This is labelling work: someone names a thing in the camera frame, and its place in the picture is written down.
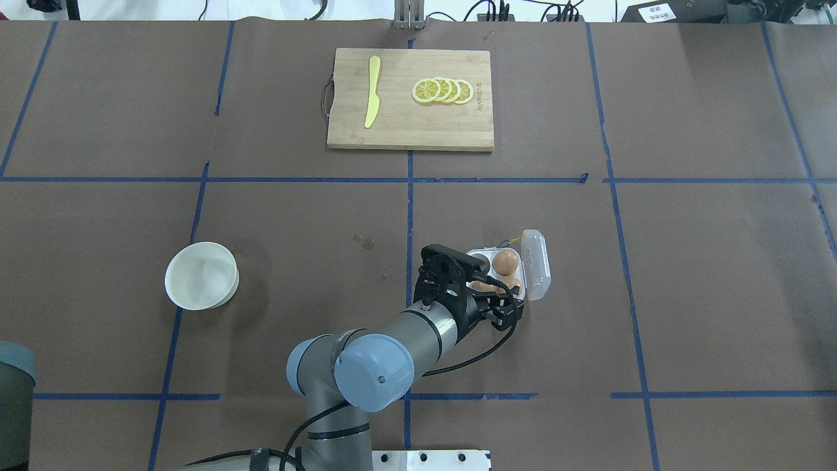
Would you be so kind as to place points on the aluminium frame post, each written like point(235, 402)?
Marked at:
point(409, 14)

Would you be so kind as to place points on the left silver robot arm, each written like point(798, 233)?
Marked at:
point(18, 379)

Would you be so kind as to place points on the clear plastic egg box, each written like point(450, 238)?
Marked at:
point(522, 262)

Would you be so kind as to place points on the brown egg from bowl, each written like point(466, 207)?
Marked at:
point(480, 286)

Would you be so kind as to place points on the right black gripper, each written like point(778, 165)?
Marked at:
point(472, 309)

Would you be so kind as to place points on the brown egg lower slot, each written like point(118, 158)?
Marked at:
point(513, 284)

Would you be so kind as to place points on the brown egg slot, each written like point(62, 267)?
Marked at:
point(505, 262)
point(513, 284)

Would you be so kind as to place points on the brown egg upper slot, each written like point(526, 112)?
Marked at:
point(505, 262)

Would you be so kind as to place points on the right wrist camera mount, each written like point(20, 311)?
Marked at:
point(444, 274)

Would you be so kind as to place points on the white ceramic bowl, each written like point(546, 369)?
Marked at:
point(202, 276)

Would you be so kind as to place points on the black box with label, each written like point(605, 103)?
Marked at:
point(683, 12)

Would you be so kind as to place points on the lemon slice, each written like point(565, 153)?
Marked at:
point(456, 91)
point(445, 87)
point(426, 91)
point(465, 92)

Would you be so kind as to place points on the yellow plastic knife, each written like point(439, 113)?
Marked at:
point(373, 100)

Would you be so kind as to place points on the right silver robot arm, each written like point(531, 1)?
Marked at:
point(346, 378)

